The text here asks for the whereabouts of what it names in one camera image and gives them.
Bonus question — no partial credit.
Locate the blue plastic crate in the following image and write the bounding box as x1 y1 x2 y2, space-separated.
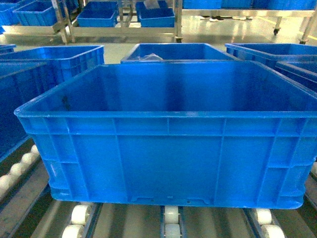
14 61 317 209

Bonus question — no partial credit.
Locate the far metal shelf rack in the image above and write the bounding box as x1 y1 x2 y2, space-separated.
44 0 183 44

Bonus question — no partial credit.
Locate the blue crate behind centre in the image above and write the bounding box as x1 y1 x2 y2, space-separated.
120 43 237 63

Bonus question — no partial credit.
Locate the white roller wheel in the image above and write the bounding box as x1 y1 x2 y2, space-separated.
71 204 92 225
164 206 179 224
254 208 272 225
165 224 181 238
261 225 285 238
62 225 84 238

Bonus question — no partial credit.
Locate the blue crate far centre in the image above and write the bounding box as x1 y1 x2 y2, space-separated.
135 0 175 28

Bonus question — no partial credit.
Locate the blue crate left rear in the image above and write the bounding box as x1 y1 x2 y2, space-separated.
0 45 105 85

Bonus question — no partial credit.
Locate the blue crate far centre-left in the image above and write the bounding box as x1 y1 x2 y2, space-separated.
77 1 119 27

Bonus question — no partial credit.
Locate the blue crate right rear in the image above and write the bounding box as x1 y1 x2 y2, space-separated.
225 43 317 68

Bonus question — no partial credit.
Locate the blue crate left front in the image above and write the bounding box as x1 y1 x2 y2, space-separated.
0 62 49 161

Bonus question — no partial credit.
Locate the far right metal trolley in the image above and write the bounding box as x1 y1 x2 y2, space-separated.
175 0 317 45

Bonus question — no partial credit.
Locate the blue crate far left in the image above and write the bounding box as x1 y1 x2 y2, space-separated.
12 1 57 26

